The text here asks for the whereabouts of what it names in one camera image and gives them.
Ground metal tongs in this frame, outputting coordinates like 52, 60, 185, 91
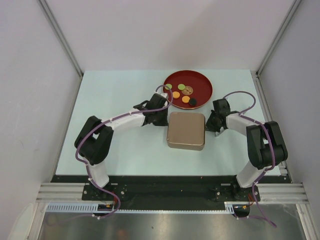
213, 106, 251, 138

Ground tan square tin lid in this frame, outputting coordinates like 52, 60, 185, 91
166, 112, 206, 145

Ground round red lacquer tray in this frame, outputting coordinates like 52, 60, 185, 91
163, 70, 214, 110

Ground tan square tin box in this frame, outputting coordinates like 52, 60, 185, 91
168, 142, 205, 151

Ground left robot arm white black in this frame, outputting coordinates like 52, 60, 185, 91
74, 92, 172, 200

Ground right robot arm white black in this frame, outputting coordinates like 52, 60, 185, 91
205, 98, 288, 201

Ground orange round cookie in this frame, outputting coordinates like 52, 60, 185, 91
181, 95, 190, 104
172, 91, 180, 99

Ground black round cookie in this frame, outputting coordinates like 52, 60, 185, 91
189, 98, 197, 106

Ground green round cookie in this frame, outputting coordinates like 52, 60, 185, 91
178, 84, 186, 91
165, 83, 172, 90

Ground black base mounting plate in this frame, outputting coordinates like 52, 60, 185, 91
51, 174, 293, 211

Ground white cable duct right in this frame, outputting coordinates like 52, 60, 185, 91
225, 201, 253, 215

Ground white cable duct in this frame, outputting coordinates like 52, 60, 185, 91
225, 201, 253, 215
46, 203, 114, 213

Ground white cable duct left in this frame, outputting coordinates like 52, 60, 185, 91
46, 203, 114, 213

